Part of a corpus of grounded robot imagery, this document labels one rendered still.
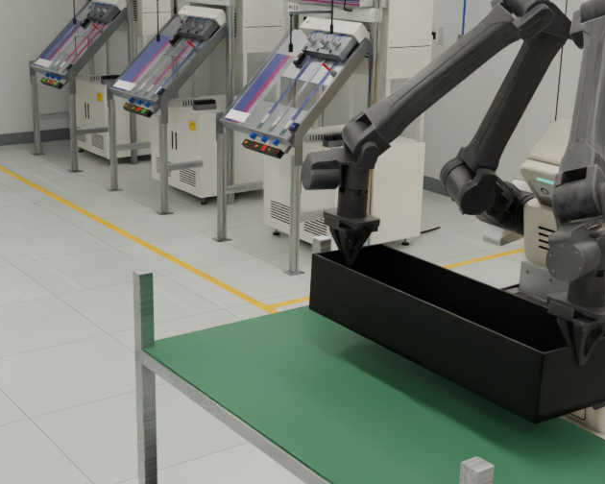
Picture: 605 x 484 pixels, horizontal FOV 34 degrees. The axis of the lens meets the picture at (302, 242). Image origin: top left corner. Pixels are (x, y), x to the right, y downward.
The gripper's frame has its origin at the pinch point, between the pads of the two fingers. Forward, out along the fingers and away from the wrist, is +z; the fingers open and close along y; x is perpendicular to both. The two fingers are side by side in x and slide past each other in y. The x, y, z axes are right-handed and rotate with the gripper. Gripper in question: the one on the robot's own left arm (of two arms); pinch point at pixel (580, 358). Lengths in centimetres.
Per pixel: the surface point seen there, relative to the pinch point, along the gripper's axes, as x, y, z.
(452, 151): 374, -412, 65
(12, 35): 180, -741, 8
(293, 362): -16, -51, 15
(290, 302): 154, -292, 104
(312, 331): -4, -62, 15
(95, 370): 39, -268, 107
